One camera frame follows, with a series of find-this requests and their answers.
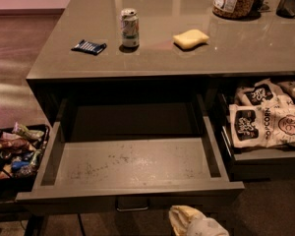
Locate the grey top drawer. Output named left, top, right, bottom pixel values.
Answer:
left=17, top=95, right=244, bottom=215

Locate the grey drawer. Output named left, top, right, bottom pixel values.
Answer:
left=213, top=92, right=295, bottom=180
left=17, top=95, right=244, bottom=215

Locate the grey right drawer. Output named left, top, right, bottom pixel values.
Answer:
left=213, top=92, right=295, bottom=180

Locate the front popcorn bag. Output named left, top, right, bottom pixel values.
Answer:
left=229, top=104, right=295, bottom=148

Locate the popcorn bag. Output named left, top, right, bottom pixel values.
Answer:
left=234, top=79, right=295, bottom=108
left=229, top=104, right=295, bottom=148

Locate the rear popcorn bag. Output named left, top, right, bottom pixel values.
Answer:
left=234, top=79, right=295, bottom=108

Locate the blue snack wrapper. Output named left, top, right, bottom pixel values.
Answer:
left=11, top=161, right=30, bottom=171

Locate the yellow sponge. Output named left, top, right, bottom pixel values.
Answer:
left=173, top=29, right=209, bottom=50

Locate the black snack tray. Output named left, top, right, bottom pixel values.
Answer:
left=0, top=124, right=49, bottom=213

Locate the brown snack wrapper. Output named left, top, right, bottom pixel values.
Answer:
left=0, top=138, right=35, bottom=151

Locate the green snack wrapper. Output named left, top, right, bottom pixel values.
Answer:
left=12, top=122, right=44, bottom=141

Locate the grey counter cabinet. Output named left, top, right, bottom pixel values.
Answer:
left=27, top=0, right=295, bottom=120

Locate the blue snack packet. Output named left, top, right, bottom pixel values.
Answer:
left=72, top=39, right=107, bottom=55

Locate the green white soda can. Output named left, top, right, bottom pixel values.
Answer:
left=120, top=8, right=140, bottom=48

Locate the black power cable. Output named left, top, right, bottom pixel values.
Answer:
left=76, top=213, right=87, bottom=236

